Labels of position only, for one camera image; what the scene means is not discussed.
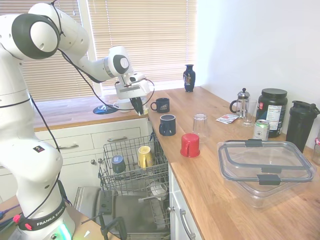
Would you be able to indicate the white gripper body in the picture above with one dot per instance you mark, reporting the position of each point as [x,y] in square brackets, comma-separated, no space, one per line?
[131,91]

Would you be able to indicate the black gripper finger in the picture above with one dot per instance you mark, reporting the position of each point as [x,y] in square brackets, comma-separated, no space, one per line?
[140,105]
[134,103]

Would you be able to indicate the white octagonal patterned mug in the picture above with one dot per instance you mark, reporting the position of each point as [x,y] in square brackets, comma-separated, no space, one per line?
[125,105]

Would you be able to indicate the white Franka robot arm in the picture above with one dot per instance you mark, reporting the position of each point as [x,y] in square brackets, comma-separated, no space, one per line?
[15,125]

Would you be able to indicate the navy mug with logo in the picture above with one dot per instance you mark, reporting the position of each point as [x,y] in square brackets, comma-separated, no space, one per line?
[162,105]

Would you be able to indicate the navy mug with white rim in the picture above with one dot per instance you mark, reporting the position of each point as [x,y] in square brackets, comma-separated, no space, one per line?
[168,126]

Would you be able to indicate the yellow ceramic mug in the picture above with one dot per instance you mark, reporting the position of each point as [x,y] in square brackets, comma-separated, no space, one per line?
[145,156]

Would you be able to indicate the grey mug with label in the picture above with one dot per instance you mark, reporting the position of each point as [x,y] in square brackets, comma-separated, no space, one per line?
[118,163]

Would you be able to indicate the red mug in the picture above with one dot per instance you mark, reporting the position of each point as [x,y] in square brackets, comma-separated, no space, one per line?
[191,146]

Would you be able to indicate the stainless dishwasher door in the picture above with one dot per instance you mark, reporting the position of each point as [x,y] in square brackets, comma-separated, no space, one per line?
[130,212]

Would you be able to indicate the dark blue plate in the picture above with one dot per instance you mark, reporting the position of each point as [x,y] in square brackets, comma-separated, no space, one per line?
[102,110]

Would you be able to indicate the navy decorated vase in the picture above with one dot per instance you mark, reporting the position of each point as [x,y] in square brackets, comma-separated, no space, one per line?
[189,80]

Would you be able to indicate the tan horizontal window blind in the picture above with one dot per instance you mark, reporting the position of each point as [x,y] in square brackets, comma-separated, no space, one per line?
[62,82]
[155,37]

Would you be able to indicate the white base cabinet with drawers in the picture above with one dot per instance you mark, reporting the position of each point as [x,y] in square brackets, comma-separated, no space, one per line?
[82,135]

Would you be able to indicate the clear upturned drinking glass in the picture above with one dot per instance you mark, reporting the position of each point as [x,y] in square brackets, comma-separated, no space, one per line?
[200,125]

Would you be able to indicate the silver cabinet knob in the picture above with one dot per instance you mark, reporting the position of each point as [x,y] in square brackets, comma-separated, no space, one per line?
[93,161]
[100,160]

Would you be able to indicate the white ceramic bowl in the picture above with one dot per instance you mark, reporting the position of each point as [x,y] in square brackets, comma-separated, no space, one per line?
[157,190]

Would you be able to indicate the red white paper packet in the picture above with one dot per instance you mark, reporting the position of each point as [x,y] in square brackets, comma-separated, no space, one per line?
[226,118]

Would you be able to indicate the glass french press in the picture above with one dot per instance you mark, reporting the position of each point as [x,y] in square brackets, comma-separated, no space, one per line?
[243,105]

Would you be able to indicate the clear tall tumbler glass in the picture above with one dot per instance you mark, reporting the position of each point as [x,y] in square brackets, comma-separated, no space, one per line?
[250,117]

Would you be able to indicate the clear lid with black clips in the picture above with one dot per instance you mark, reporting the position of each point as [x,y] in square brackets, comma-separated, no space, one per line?
[250,160]

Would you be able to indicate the silver green drink can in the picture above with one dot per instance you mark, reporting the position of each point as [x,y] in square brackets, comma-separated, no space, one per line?
[261,130]

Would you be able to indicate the black protein powder tub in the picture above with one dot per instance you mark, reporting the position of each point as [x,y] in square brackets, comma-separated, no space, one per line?
[273,112]

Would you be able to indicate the clear plastic food container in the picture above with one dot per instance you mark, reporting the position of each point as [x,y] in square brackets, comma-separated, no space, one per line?
[262,197]

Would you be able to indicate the black shaker bottle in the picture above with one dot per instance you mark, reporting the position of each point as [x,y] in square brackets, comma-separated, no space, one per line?
[300,130]

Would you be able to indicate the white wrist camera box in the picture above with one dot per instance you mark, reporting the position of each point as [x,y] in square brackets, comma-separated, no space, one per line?
[137,77]

